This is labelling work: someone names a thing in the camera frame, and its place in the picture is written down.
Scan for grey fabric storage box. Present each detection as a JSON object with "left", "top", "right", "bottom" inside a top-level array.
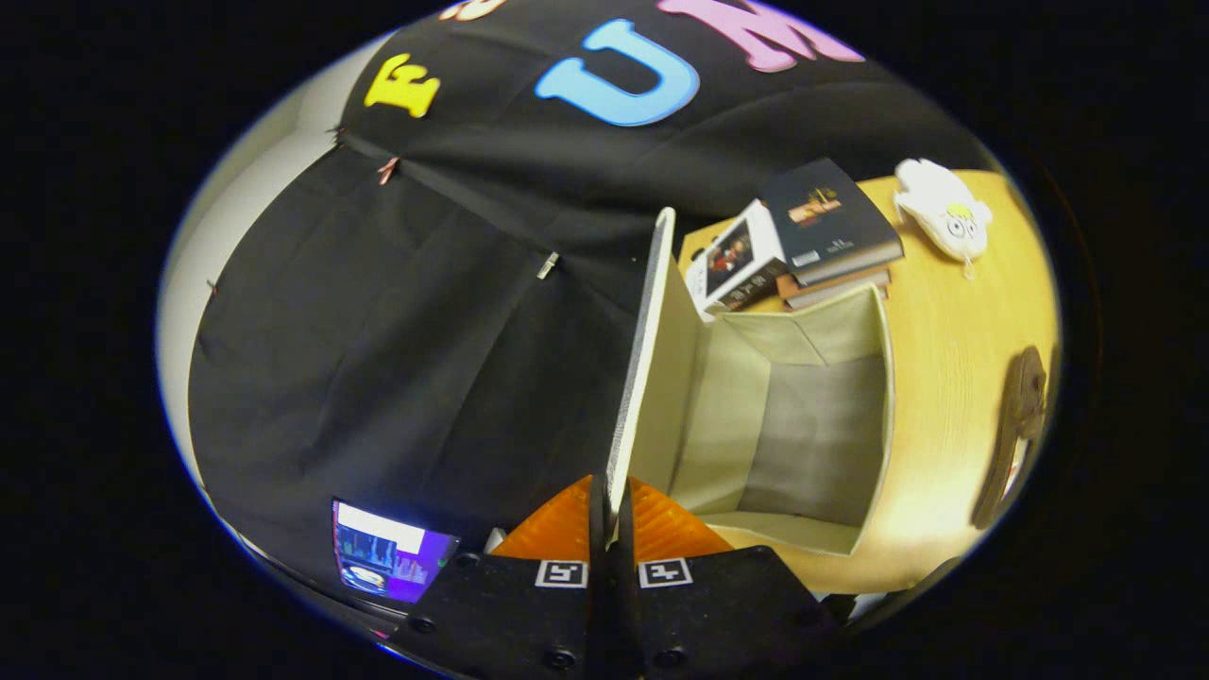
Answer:
[{"left": 604, "top": 207, "right": 896, "bottom": 558}]

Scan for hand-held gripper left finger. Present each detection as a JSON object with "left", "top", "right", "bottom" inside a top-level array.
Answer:
[{"left": 389, "top": 474, "right": 615, "bottom": 680}]

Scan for white plush toy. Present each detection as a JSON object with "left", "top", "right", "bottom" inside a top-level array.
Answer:
[{"left": 893, "top": 158, "right": 994, "bottom": 280}]

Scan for white cover book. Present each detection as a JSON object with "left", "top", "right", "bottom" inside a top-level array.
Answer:
[{"left": 684, "top": 198, "right": 790, "bottom": 315}]

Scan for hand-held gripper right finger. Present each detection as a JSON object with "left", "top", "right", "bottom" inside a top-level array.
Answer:
[{"left": 609, "top": 477, "right": 837, "bottom": 680}]

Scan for black hardcover book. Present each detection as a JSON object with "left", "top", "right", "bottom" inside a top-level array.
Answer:
[{"left": 758, "top": 157, "right": 905, "bottom": 287}]

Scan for monitor screen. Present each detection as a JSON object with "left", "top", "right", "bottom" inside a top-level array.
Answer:
[{"left": 331, "top": 499, "right": 461, "bottom": 605}]

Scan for brown book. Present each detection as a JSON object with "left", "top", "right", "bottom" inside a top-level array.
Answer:
[{"left": 776, "top": 267, "right": 894, "bottom": 313}]

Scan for brown fuzzy shoe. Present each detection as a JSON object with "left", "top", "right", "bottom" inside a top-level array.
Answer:
[{"left": 971, "top": 345, "right": 1049, "bottom": 531}]

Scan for black backdrop cloth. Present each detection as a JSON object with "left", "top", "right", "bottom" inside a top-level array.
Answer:
[{"left": 189, "top": 0, "right": 993, "bottom": 605}]

